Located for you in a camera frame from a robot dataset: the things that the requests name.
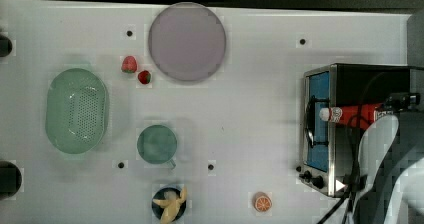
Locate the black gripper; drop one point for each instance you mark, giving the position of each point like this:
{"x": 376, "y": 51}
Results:
{"x": 402, "y": 101}

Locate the red ketchup bottle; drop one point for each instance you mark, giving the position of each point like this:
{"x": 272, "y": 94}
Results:
{"x": 354, "y": 116}

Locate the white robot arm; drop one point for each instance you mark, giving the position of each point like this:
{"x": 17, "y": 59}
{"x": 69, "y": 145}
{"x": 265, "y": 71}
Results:
{"x": 390, "y": 162}

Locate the silver toaster oven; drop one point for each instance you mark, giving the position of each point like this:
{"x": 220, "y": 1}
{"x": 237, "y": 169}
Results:
{"x": 326, "y": 166}

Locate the orange slice toy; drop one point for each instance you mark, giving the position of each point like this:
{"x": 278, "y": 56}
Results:
{"x": 262, "y": 202}

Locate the grey round plate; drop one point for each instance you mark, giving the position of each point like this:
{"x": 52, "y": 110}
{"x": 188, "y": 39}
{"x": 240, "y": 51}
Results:
{"x": 187, "y": 42}

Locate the green mug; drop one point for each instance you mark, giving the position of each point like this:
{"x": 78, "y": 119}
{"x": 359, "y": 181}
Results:
{"x": 157, "y": 145}

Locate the peeled banana toy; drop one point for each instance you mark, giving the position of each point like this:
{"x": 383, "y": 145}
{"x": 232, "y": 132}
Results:
{"x": 171, "y": 205}

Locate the dark red strawberry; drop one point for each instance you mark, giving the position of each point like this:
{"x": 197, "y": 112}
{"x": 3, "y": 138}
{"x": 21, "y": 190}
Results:
{"x": 144, "y": 77}

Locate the light red strawberry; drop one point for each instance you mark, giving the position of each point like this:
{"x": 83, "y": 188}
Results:
{"x": 129, "y": 65}

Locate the green perforated colander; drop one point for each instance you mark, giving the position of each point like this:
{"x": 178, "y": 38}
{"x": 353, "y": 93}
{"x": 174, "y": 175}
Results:
{"x": 77, "y": 111}

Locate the black oven door handle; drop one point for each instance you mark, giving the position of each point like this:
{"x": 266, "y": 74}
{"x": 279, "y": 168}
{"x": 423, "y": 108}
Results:
{"x": 309, "y": 118}

